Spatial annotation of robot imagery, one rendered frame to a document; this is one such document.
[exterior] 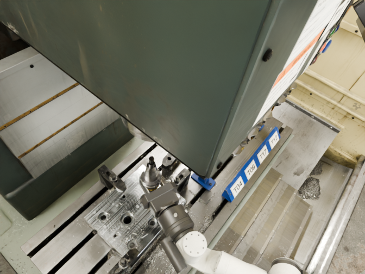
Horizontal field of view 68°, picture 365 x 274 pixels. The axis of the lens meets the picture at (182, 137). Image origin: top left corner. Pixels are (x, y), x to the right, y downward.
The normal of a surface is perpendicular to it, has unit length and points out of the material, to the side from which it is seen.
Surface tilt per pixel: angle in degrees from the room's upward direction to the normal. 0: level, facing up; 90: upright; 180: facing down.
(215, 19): 90
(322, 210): 17
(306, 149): 24
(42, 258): 0
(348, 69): 90
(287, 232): 8
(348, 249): 0
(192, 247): 1
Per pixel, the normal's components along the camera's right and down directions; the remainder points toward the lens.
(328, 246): 0.11, -0.58
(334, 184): -0.13, -0.72
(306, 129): -0.16, -0.29
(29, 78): 0.77, 0.56
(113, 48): -0.63, 0.59
